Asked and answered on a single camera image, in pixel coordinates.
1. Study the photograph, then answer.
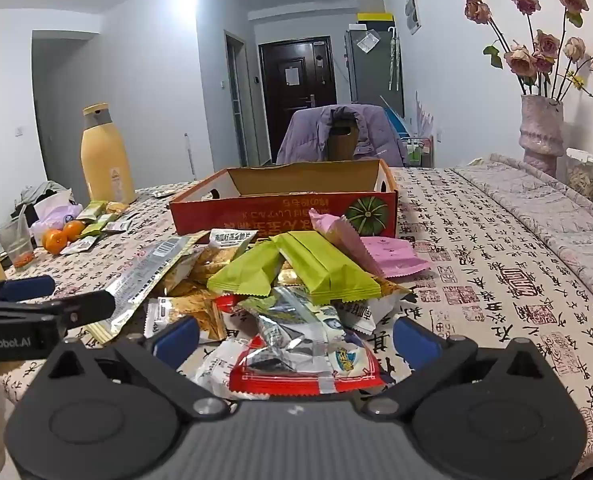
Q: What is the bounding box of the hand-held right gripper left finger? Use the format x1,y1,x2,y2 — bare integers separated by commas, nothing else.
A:
46,316,230,418

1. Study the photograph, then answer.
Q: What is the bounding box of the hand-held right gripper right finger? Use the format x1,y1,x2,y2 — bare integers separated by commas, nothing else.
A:
361,316,547,418

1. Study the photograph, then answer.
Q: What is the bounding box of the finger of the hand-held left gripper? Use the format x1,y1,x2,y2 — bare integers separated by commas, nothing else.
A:
0,275,56,303
0,290,116,332

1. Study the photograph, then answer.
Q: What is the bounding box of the white oat crisp packet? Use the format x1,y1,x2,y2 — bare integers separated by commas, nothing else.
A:
209,228,258,252
144,295,227,343

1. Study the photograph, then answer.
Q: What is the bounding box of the long silver snack packet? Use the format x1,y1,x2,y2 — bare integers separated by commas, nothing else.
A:
85,236,197,345

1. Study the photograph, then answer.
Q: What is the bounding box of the red white snack packet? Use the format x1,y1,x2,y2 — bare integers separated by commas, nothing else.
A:
229,337,386,396

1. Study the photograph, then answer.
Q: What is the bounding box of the pink snack packet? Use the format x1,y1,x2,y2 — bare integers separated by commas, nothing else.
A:
361,236,433,278
309,208,387,278

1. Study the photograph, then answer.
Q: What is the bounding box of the orange cardboard box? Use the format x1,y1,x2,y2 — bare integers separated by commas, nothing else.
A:
169,159,400,238

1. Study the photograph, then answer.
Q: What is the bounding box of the clear plastic cup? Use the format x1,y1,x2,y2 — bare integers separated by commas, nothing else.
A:
0,220,34,268

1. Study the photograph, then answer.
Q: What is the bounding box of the purple plastic bag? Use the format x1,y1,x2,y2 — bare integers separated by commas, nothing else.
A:
29,202,84,238

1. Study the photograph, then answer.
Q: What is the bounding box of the small green snack packet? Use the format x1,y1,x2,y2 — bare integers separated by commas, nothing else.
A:
81,214,118,237
76,201,108,223

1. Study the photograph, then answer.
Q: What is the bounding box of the white tissue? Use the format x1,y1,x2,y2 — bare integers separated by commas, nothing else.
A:
34,188,73,218

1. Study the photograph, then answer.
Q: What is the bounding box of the dark clothes pile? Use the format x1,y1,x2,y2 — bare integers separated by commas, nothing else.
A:
11,180,74,221

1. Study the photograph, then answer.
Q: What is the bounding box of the crumpled silver snack packet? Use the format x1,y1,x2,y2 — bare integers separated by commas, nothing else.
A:
254,285,347,376

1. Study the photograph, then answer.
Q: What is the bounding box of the yellow bottle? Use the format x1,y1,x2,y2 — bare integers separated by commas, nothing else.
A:
80,103,137,206

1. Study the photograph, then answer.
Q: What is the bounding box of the wooden chair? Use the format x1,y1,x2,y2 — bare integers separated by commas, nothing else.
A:
328,119,361,161

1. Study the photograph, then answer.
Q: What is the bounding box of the blue folded rack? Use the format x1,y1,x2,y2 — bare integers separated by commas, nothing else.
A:
379,95,407,134

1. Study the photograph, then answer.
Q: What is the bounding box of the purple puffer jacket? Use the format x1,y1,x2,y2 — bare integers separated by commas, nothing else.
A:
275,103,407,167

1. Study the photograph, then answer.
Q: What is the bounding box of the glass jar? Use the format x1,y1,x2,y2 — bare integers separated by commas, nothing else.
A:
565,147,593,198

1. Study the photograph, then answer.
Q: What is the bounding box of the pink ribbed vase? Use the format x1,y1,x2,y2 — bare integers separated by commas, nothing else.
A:
519,95,566,177

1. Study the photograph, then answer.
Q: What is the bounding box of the dark entrance door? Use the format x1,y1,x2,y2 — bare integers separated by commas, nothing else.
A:
258,39,338,162

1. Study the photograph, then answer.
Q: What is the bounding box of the grey refrigerator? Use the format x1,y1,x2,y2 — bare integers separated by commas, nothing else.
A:
345,25,403,107

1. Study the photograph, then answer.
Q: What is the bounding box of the white folded umbrella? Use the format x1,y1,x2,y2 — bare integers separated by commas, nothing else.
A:
387,27,401,92

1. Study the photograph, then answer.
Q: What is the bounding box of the dried rose bouquet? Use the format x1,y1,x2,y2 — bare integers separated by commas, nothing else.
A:
457,0,593,123

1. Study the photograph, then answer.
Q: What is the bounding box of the wire storage cart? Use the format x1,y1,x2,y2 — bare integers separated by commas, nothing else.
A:
401,132,435,168

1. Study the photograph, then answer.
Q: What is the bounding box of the framed wall picture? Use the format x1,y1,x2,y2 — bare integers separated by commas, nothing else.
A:
404,0,422,36

